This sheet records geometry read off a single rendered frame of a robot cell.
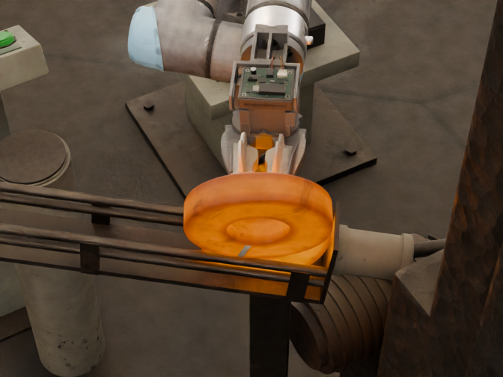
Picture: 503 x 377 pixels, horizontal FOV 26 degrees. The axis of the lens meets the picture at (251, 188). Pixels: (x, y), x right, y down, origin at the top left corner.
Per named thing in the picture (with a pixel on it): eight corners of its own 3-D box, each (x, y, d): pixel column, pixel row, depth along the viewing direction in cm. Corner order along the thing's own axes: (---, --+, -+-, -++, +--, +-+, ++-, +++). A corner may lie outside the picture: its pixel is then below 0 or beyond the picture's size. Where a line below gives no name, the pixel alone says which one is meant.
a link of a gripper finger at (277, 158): (253, 181, 107) (262, 113, 113) (254, 218, 111) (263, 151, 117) (284, 183, 107) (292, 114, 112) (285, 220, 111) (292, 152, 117)
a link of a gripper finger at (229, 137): (215, 170, 114) (225, 109, 119) (217, 179, 115) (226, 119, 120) (261, 173, 113) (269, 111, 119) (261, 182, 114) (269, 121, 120)
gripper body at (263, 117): (224, 99, 112) (237, 21, 119) (228, 155, 118) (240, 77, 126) (299, 103, 111) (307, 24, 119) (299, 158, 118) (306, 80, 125)
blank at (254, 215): (355, 210, 108) (354, 179, 109) (203, 193, 104) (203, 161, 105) (305, 265, 121) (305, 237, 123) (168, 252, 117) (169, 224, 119)
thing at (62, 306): (116, 360, 197) (82, 166, 158) (55, 389, 193) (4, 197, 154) (89, 313, 204) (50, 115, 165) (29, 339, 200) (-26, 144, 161)
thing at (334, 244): (323, 305, 131) (338, 250, 123) (318, 304, 131) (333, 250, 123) (326, 256, 136) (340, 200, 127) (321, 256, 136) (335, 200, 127)
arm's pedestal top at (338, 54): (140, 22, 219) (138, 6, 216) (279, -25, 229) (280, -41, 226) (211, 121, 201) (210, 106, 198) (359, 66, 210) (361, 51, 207)
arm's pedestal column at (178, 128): (125, 108, 240) (114, 16, 220) (284, 51, 252) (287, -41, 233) (205, 233, 217) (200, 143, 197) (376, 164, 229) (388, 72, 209)
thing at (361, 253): (403, 295, 129) (414, 264, 124) (328, 284, 129) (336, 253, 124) (403, 254, 133) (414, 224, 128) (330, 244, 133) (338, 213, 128)
